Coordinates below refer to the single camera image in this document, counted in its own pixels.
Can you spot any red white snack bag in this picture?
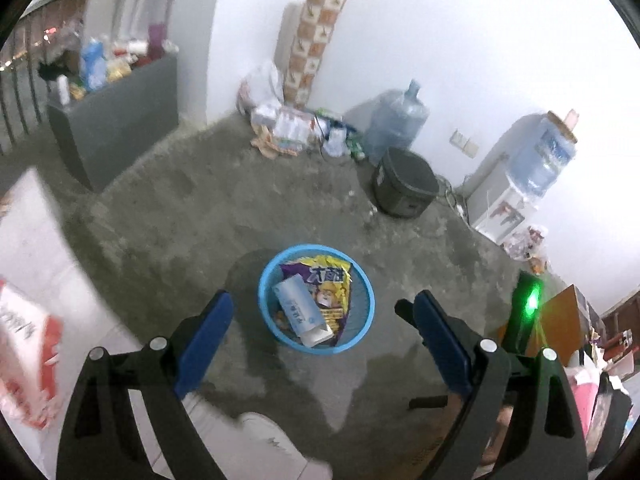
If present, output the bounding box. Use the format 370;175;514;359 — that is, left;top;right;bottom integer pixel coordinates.
1;281;63;430

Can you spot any blue plastic trash basket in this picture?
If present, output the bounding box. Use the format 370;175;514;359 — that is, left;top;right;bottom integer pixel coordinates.
257;244;375;356

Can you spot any pile of paper trash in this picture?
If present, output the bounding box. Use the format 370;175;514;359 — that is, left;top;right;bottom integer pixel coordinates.
250;102;366;162

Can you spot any orange wooden cabinet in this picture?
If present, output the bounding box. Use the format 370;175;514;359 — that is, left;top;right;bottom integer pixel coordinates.
497;285;591;367

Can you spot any white water dispenser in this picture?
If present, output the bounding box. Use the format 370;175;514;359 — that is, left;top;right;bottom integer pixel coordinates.
466;162;536;245

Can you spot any water jug on dispenser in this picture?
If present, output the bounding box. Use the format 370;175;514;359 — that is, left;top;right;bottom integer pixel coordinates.
506;112;577;202

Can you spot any black round bag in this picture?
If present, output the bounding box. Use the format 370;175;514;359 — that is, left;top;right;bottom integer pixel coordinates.
372;146;439;219

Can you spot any yellow purple snack bag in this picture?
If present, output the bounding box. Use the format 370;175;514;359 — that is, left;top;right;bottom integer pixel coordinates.
280;254;352;347

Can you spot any empty water jug on floor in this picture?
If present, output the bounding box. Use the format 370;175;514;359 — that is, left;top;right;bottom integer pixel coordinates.
362;79;430;165

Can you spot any grey side table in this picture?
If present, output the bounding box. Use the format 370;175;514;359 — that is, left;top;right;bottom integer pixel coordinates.
47;54;179;192

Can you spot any white plastic bag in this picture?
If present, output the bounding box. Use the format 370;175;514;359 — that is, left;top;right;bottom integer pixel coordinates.
236;60;284;115

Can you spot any patterned cardboard box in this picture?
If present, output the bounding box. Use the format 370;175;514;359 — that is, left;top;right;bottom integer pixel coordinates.
274;0;347;110

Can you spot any metal railing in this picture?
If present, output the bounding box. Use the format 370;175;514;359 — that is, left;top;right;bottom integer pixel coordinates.
1;0;86;155

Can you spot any white small bottle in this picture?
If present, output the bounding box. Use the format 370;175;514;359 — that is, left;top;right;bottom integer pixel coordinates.
56;75;70;106

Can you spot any blue detergent bottle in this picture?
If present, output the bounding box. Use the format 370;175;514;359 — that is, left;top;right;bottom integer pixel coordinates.
80;39;106;92

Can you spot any purple cup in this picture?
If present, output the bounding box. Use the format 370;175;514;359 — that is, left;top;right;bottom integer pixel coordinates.
148;23;166;60

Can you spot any white wall socket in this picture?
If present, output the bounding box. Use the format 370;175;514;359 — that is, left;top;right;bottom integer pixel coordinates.
449;129;478;158

